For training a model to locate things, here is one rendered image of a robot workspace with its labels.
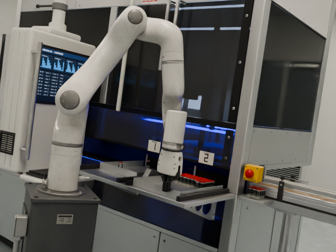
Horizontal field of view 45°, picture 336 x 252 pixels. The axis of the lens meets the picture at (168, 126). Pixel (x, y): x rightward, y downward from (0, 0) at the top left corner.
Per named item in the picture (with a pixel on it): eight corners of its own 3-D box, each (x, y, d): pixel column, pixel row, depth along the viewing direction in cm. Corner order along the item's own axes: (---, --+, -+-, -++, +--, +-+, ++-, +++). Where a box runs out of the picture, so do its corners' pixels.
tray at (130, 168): (142, 166, 236) (143, 160, 236) (178, 175, 220) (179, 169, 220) (99, 168, 209) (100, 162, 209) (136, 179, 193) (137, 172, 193)
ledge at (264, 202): (250, 196, 200) (251, 192, 200) (275, 203, 192) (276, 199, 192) (237, 199, 189) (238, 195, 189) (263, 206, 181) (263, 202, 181)
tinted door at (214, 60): (166, 112, 219) (181, 3, 216) (237, 123, 193) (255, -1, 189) (165, 112, 218) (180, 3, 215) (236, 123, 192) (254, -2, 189)
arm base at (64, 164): (39, 196, 148) (45, 146, 147) (34, 184, 165) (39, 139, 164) (90, 197, 156) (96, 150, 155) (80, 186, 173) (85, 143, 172)
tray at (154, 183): (178, 180, 207) (179, 173, 206) (222, 192, 191) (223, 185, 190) (132, 185, 180) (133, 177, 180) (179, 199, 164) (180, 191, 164)
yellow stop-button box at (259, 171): (249, 178, 193) (251, 163, 193) (263, 182, 189) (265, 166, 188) (242, 179, 187) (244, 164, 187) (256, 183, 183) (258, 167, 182)
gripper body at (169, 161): (187, 149, 165) (183, 176, 166) (167, 145, 171) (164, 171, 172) (176, 149, 159) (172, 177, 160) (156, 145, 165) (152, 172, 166)
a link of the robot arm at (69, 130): (49, 144, 153) (56, 81, 152) (56, 139, 171) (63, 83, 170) (81, 148, 155) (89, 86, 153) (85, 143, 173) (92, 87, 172)
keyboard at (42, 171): (79, 168, 241) (80, 164, 241) (97, 173, 234) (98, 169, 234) (25, 174, 207) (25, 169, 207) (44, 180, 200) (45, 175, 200)
